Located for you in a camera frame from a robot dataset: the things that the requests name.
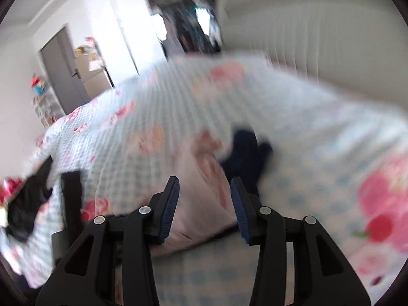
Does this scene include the white shelf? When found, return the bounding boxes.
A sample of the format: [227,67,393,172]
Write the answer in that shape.
[32,91,66,128]

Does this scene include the navy white-striped garment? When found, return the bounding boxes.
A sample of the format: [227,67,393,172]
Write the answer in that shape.
[220,129,274,198]

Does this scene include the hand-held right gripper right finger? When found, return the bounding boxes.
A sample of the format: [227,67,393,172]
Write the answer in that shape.
[230,177,372,306]

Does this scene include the red and pink cloth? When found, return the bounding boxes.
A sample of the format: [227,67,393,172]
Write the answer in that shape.
[0,178,23,205]

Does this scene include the red and blue toy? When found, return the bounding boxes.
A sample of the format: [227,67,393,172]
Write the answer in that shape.
[30,73,48,95]

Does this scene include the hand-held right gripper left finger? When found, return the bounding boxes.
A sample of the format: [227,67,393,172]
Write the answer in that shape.
[35,176,180,306]

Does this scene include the dark cluttered furniture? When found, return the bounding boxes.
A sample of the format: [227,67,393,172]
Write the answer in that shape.
[142,0,224,59]

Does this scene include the beige padded headboard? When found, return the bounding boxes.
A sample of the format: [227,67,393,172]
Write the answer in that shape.
[217,0,408,115]

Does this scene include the black garment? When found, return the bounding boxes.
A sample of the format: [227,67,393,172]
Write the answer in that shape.
[6,156,55,243]

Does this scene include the pink printed pants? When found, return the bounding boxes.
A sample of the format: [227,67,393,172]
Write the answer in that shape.
[151,131,238,257]

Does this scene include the blue checked printed blanket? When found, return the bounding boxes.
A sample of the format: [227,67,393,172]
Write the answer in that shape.
[0,54,408,306]

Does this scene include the grey door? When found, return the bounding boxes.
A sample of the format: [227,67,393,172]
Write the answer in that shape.
[39,27,91,115]

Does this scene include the silver fridge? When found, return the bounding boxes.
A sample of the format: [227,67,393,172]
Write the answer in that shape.
[74,51,114,103]

